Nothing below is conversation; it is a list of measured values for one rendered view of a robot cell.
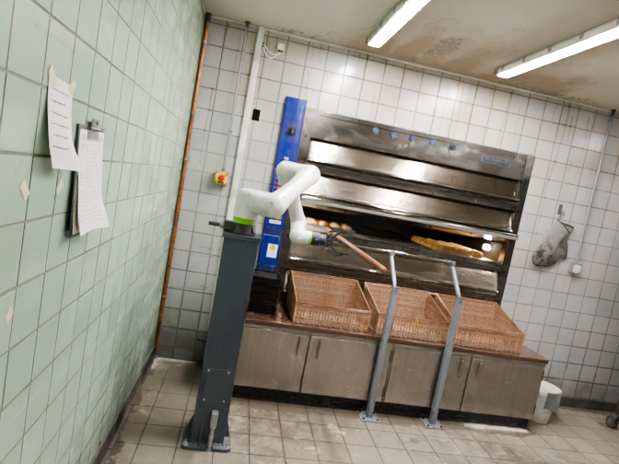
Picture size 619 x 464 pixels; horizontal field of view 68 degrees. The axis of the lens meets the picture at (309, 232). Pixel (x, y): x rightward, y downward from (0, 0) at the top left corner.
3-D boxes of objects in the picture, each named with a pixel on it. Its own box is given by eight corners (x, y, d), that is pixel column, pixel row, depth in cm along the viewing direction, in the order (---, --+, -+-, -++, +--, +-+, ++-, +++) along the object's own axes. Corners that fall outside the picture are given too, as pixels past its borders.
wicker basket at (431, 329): (356, 313, 374) (363, 280, 372) (421, 322, 384) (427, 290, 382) (374, 334, 327) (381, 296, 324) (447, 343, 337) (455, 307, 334)
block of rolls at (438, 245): (409, 239, 454) (410, 234, 454) (454, 248, 462) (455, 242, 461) (434, 249, 395) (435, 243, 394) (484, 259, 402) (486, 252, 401)
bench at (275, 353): (214, 364, 366) (226, 294, 361) (493, 398, 404) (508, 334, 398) (208, 398, 311) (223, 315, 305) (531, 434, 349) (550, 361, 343)
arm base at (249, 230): (206, 229, 243) (208, 218, 243) (208, 226, 258) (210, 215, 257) (256, 237, 248) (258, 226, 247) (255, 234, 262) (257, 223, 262)
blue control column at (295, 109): (240, 302, 556) (272, 122, 535) (253, 304, 558) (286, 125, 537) (238, 368, 366) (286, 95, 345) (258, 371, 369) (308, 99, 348)
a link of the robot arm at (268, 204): (276, 203, 234) (323, 162, 273) (250, 197, 241) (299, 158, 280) (278, 225, 241) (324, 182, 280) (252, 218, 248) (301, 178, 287)
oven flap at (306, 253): (287, 260, 363) (291, 236, 368) (495, 293, 391) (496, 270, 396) (288, 259, 359) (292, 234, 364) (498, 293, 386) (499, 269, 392)
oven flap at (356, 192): (299, 194, 358) (303, 170, 363) (509, 233, 386) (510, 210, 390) (300, 193, 354) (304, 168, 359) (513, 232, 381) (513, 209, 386)
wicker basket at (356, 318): (283, 303, 365) (289, 269, 362) (351, 312, 375) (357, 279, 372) (290, 322, 317) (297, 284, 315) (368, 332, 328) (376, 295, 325)
